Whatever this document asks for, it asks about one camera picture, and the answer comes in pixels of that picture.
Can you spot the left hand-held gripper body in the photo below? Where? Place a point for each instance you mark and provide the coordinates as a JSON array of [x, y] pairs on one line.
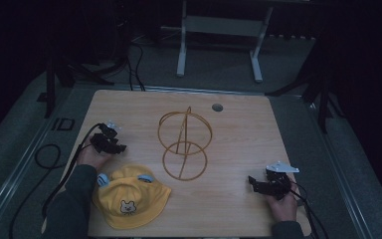
[[103, 136]]

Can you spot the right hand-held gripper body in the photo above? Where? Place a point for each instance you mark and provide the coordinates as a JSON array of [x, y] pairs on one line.
[[278, 184]]

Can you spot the yellow bear bucket hat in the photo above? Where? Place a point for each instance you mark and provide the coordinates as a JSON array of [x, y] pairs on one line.
[[129, 202]]

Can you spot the person's right hand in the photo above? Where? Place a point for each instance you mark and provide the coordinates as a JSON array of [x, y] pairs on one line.
[[283, 207]]

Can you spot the person's left hand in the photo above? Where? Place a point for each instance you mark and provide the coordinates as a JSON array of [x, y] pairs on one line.
[[91, 157]]

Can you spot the black tripod stand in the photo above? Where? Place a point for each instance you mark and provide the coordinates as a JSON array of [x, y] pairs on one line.
[[69, 73], [315, 86]]

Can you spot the white metal desk frame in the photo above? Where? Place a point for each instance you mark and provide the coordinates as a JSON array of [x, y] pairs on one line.
[[224, 26]]

